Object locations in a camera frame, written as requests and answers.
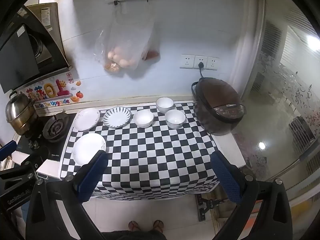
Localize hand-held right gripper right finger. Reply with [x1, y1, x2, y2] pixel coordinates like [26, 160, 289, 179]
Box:
[210, 151, 293, 240]

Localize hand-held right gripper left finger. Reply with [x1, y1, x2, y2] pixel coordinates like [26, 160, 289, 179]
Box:
[25, 150, 109, 240]

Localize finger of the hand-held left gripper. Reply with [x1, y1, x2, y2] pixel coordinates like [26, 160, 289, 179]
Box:
[0, 141, 17, 162]
[0, 146, 50, 175]

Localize white plate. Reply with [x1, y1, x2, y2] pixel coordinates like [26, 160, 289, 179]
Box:
[73, 107, 100, 132]
[72, 133, 107, 167]

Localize blue striped plate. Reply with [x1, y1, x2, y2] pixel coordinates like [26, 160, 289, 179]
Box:
[103, 107, 131, 129]

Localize white bowl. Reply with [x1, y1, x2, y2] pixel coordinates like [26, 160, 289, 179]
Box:
[133, 109, 154, 128]
[164, 109, 186, 130]
[156, 97, 174, 114]

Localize stainless steel pot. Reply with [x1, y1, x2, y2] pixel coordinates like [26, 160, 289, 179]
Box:
[5, 91, 38, 136]

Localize black white checkered cloth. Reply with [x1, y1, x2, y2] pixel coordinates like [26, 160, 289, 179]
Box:
[59, 100, 220, 200]

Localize brown rice cooker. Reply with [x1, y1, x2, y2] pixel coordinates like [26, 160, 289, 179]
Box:
[191, 77, 247, 135]

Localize person's dark pants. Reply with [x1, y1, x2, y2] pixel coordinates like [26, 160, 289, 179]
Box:
[101, 229, 167, 240]

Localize person's right foot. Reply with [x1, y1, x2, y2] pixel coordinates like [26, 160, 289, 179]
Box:
[152, 220, 164, 233]

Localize black range hood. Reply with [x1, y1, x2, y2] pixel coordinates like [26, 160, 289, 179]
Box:
[0, 2, 72, 94]

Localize frosted glass sliding door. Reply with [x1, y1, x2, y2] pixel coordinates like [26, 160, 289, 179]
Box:
[240, 2, 320, 188]

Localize clear plastic bag of eggs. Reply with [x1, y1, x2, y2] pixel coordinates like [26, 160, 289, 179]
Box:
[94, 6, 155, 78]

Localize plastic bag of red food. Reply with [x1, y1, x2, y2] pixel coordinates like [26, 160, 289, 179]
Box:
[141, 36, 160, 61]

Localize black metal frame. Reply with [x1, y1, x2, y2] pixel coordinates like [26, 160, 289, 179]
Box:
[197, 193, 226, 222]

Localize colourful wall sticker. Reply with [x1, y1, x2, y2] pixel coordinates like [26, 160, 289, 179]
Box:
[25, 72, 83, 109]

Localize black power cable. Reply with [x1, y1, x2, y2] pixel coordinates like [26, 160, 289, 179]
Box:
[198, 62, 207, 80]

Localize white wall socket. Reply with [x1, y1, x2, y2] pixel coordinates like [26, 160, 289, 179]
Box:
[194, 55, 208, 69]
[207, 56, 221, 71]
[180, 54, 195, 69]

